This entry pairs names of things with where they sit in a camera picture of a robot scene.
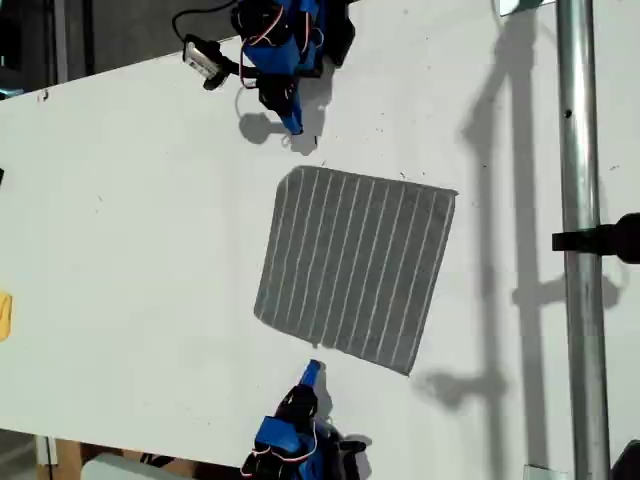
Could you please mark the grey striped towel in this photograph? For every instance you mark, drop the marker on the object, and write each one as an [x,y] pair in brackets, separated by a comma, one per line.
[350,270]

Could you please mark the white box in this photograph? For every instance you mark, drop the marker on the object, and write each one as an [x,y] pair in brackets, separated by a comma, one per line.
[130,469]

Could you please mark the wooden table leg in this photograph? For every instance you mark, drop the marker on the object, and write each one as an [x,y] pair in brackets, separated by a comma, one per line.
[67,460]

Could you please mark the yellow object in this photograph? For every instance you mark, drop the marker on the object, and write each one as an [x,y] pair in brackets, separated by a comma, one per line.
[5,315]

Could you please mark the black clamp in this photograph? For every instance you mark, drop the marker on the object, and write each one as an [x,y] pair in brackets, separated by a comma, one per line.
[600,240]

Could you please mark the black round object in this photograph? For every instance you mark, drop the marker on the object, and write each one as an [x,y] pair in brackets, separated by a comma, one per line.
[627,462]

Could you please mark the black camera stalk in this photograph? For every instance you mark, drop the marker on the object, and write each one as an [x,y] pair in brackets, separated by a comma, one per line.
[237,66]

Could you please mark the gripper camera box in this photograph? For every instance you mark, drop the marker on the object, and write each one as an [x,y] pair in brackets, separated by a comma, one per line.
[352,457]
[202,57]

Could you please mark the steel post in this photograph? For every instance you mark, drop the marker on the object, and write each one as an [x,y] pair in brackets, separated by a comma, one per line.
[580,150]

